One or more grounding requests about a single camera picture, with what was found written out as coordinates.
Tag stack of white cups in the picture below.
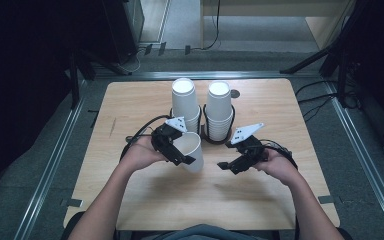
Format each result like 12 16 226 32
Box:
170 77 202 134
205 80 234 142

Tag right hand-held gripper cable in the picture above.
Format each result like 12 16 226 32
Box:
259 138 298 172

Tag black wire cup holder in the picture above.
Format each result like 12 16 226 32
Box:
168 104 237 146

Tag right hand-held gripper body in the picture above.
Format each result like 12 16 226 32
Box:
225 122 270 165

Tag black computer tower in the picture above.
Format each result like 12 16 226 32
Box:
101 0 145 65

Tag left hand-held gripper cable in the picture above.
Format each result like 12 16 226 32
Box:
119 114 172 162

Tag metal floor rail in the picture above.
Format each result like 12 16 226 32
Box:
13 79 90 240
323 79 384 240

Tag light wooden desk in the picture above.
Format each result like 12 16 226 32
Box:
199 0 358 51

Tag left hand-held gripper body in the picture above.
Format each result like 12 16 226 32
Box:
150 116 188 158

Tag white floor cable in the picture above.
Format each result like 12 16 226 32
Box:
119 46 148 75

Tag black tripod stand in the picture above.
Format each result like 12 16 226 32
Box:
279 0 376 76

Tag person's grey shirt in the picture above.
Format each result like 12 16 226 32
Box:
151 223 272 240

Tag person's left hand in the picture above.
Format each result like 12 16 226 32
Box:
119 134 168 173

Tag black metal stand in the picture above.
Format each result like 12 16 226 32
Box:
67 49 97 110

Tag black office chair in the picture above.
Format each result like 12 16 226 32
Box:
60 211 85 240

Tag hand-held gripper cable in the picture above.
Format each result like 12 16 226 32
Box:
119 114 172 162
259 138 298 172

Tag person's right hand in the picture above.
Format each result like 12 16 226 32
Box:
250 148 303 188

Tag white disposable paper cup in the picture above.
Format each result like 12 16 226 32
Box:
172 131 205 174

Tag black hanging cable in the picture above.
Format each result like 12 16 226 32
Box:
200 0 222 51

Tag black floor cables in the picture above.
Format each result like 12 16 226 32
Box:
294 79 340 123

